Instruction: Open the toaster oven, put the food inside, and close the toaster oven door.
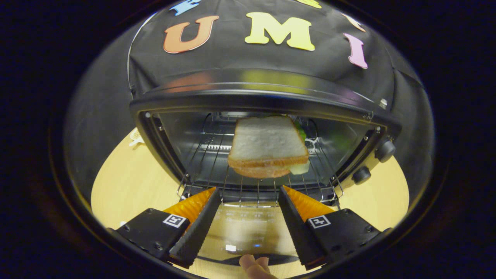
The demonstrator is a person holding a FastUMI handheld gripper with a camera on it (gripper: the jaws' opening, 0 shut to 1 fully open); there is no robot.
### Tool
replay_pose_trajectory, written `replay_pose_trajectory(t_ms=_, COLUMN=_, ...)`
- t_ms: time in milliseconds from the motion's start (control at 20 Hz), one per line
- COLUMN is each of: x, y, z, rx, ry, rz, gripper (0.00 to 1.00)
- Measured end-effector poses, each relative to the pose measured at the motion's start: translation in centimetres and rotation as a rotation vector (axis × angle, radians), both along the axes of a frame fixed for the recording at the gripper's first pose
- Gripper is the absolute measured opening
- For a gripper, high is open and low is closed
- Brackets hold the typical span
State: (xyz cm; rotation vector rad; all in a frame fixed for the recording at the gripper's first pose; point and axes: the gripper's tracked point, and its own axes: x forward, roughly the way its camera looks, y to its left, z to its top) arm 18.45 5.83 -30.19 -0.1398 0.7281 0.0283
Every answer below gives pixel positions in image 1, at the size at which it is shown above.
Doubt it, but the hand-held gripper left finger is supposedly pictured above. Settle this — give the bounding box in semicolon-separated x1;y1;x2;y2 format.
108;187;222;269

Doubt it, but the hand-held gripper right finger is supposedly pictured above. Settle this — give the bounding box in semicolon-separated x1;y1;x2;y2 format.
277;185;390;270

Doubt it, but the white bread sandwich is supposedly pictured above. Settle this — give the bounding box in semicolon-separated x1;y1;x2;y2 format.
227;115;311;179

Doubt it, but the black toaster oven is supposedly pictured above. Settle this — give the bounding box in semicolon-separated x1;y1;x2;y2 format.
130;69;403;268

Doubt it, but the black backdrop cloth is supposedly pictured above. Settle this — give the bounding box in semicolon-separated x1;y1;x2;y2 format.
66;0;434;203

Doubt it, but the metal oven wire rack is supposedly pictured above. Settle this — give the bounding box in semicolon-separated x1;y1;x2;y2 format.
176;112;345;208

